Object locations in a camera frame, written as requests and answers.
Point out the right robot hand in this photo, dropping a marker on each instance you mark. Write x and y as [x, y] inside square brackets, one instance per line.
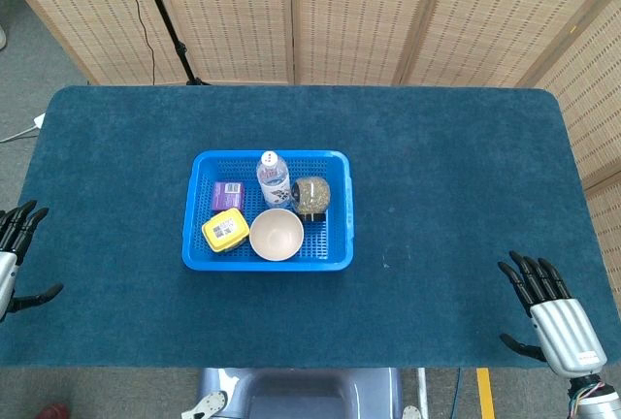
[567, 336]

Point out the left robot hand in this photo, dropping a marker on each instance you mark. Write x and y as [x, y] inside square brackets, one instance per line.
[9, 273]

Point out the yellow-lidded green container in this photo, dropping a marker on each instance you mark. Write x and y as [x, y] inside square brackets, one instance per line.
[224, 229]

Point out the purple box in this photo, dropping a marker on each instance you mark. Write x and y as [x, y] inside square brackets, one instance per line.
[228, 195]

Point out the beige bowl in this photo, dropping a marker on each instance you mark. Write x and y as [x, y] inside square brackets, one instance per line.
[276, 235]

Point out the clear water bottle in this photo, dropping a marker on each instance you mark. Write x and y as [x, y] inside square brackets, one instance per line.
[274, 181]

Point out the round jar with black lid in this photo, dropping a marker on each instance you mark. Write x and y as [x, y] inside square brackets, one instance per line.
[313, 193]

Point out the yellow floor tape strip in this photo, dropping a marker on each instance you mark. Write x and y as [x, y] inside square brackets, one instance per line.
[485, 395]

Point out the dark red shoe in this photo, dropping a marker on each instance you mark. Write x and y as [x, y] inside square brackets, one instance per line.
[54, 411]

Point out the white floor strip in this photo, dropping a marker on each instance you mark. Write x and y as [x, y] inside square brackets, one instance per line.
[422, 390]

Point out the white power adapter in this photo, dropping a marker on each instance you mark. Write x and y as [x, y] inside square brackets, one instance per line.
[38, 120]

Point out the blue table mat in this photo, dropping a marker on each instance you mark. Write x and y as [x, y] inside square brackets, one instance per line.
[436, 186]

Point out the white shoe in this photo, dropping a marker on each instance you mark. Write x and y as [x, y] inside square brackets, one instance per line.
[2, 37]

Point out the blue plastic basket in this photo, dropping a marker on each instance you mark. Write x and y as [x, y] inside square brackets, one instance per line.
[339, 205]

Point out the blue-grey robot torso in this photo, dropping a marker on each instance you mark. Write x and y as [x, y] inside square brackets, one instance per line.
[301, 390]

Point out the black tripod stand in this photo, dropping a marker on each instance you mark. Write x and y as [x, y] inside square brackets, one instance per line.
[167, 21]

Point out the bamboo folding screen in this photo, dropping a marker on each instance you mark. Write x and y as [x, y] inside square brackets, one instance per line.
[364, 16]

